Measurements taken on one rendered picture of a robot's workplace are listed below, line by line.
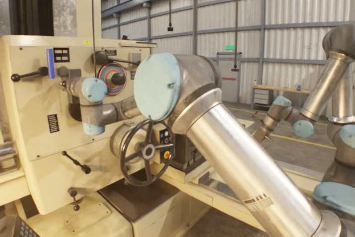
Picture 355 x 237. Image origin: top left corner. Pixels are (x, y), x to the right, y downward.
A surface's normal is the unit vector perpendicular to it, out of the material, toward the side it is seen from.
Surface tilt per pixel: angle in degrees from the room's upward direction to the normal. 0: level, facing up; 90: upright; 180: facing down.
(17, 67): 90
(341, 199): 8
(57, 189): 90
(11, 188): 90
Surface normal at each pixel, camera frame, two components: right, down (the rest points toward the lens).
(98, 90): 0.76, 0.14
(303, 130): -0.42, 0.20
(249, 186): -0.45, -0.05
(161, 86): -0.70, 0.07
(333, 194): 0.08, -0.99
